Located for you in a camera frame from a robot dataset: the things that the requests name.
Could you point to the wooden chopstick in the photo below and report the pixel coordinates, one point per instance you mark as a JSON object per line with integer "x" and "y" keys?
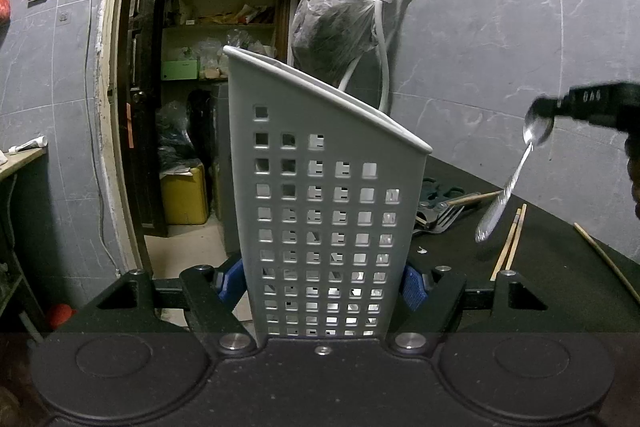
{"x": 480, "y": 197}
{"x": 504, "y": 247}
{"x": 517, "y": 232}
{"x": 605, "y": 258}

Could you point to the white perforated plastic basket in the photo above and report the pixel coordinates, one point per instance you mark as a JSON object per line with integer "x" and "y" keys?
{"x": 300, "y": 117}

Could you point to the dark wooden door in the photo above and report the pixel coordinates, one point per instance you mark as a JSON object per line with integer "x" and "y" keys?
{"x": 145, "y": 57}

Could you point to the door frame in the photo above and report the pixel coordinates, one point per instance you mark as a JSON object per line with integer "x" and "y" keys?
{"x": 112, "y": 57}

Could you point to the wooden shelf unit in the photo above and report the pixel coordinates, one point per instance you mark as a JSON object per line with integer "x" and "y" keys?
{"x": 225, "y": 7}

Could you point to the red-lidded jar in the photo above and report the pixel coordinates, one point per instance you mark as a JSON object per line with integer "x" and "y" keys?
{"x": 61, "y": 314}

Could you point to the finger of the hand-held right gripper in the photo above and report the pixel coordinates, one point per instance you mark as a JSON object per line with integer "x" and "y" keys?
{"x": 600, "y": 102}

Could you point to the metal spoon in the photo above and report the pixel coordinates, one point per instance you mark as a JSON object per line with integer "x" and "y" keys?
{"x": 537, "y": 131}

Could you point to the white tube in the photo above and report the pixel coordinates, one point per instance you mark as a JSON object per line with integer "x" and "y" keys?
{"x": 27, "y": 144}

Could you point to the dark grey appliance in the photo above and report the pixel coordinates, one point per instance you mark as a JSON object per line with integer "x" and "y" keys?
{"x": 222, "y": 157}

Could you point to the black plastic bag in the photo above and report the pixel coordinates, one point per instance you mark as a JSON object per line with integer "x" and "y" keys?
{"x": 175, "y": 137}

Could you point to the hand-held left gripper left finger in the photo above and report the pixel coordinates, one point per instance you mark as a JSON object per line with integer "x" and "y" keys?
{"x": 230, "y": 284}

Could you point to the metal fork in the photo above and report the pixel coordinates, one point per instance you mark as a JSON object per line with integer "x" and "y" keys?
{"x": 445, "y": 219}

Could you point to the green box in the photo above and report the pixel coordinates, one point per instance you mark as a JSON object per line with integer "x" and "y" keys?
{"x": 180, "y": 70}

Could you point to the yellow jerrycan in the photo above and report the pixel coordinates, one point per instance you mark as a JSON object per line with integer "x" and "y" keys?
{"x": 185, "y": 197}

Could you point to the orange door tag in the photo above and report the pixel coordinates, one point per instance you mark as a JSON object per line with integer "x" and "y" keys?
{"x": 129, "y": 127}

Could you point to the grey plastic bag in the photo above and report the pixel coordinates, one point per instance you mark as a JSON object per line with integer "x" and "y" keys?
{"x": 330, "y": 27}

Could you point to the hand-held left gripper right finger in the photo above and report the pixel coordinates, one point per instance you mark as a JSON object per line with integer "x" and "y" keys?
{"x": 412, "y": 289}

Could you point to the wooden side shelf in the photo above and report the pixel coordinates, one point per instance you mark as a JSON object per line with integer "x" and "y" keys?
{"x": 20, "y": 162}

